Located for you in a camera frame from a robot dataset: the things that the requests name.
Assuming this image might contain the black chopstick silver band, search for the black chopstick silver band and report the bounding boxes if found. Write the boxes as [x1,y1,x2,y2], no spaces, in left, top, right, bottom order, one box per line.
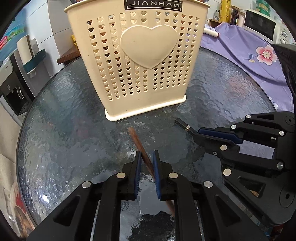
[175,118,198,136]

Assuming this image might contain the reddish brown wooden chopstick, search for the reddish brown wooden chopstick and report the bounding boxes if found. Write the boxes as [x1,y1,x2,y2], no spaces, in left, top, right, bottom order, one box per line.
[128,126,176,217]

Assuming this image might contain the purple floral cloth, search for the purple floral cloth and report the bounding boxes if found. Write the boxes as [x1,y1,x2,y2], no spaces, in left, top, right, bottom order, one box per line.
[201,22,294,112]

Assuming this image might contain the cream plastic utensil holder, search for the cream plastic utensil holder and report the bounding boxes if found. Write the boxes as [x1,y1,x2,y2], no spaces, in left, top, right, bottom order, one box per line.
[65,1,209,121]

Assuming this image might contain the white microwave oven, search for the white microwave oven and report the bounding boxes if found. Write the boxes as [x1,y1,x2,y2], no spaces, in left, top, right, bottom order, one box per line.
[243,9,292,44]

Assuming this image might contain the white water dispenser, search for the white water dispenser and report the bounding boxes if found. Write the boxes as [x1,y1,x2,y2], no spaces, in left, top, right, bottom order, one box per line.
[1,50,50,125]

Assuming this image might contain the dark wooden counter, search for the dark wooden counter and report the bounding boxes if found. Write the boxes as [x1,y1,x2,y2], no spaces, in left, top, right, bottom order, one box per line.
[57,46,81,66]

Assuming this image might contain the teal towel holder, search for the teal towel holder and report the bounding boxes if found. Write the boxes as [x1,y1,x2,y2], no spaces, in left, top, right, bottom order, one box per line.
[23,49,46,74]

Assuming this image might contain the blue water bottle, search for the blue water bottle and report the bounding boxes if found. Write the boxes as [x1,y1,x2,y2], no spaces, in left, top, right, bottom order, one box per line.
[0,11,26,64]

